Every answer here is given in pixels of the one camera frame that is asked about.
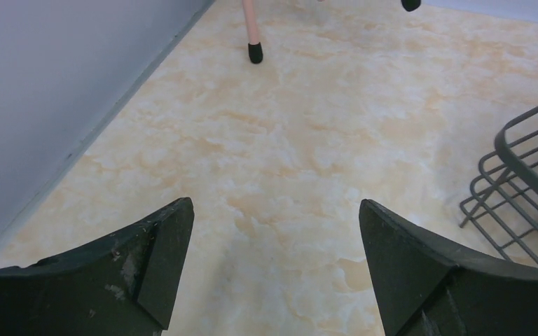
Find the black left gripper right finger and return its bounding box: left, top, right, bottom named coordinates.
left=359, top=199, right=538, bottom=335

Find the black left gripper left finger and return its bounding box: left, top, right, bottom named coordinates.
left=0, top=197, right=194, bottom=335

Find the grey wire dish rack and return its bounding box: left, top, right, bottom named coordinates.
left=459, top=106, right=538, bottom=267

